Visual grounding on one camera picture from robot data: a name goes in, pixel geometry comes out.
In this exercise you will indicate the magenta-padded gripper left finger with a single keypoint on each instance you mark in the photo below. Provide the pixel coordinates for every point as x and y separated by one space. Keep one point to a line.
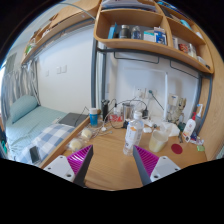
60 165

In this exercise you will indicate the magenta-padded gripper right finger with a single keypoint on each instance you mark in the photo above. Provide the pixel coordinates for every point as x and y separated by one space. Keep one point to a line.
163 165

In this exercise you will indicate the clear plastic water bottle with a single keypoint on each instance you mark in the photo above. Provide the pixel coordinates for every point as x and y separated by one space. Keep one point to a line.
133 133

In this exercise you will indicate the flat round red coaster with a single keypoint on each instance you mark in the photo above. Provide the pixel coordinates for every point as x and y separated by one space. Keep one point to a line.
177 148

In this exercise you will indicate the cream plastic cup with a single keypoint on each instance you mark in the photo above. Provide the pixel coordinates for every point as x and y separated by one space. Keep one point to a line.
157 141

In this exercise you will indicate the wrapped pale bread bun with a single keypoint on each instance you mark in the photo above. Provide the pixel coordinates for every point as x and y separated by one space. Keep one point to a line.
75 144
86 134

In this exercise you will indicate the black phone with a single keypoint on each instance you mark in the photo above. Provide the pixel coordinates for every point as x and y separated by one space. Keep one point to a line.
34 154

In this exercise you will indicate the blue white checked blanket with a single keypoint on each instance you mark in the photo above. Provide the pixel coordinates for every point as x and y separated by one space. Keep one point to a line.
50 138

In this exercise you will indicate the white open box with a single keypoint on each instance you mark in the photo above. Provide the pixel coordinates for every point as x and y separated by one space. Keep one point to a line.
170 129

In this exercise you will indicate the white power strip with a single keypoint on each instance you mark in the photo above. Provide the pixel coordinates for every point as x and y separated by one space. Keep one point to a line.
150 122

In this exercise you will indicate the white pump bottle red top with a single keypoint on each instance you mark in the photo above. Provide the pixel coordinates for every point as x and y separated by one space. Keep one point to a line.
189 128

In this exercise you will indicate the dark grey laptop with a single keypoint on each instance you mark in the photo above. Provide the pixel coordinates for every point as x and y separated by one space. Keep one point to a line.
72 119

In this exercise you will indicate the bed with green sheet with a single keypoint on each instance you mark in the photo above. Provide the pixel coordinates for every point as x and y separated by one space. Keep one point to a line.
36 116

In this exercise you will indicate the shiny metal mug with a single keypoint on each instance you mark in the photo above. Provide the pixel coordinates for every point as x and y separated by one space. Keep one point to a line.
127 111

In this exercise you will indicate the blue spray bottle white nozzle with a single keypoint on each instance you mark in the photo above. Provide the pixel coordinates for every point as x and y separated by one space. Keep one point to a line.
199 110

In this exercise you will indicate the pale green pillow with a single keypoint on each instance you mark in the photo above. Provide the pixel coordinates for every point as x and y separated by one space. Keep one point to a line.
22 107

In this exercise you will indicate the black electric shaver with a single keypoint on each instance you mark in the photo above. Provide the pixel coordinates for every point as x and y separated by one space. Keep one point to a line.
105 108

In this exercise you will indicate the grey striped curtain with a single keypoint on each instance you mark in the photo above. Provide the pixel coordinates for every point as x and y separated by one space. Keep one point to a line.
20 83

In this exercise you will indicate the wooden shelf unit with items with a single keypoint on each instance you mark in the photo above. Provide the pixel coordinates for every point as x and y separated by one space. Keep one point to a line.
133 43

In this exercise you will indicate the white wall outlet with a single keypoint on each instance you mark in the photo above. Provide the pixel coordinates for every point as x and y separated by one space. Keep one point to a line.
141 92

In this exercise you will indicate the white wall switch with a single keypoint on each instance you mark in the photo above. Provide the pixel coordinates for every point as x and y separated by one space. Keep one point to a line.
61 69

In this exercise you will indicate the grey metal frame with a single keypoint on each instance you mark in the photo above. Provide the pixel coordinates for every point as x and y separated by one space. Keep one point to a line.
93 73

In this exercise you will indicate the long wooden wall shelf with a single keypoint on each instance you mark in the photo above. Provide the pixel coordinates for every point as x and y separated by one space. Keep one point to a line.
63 23

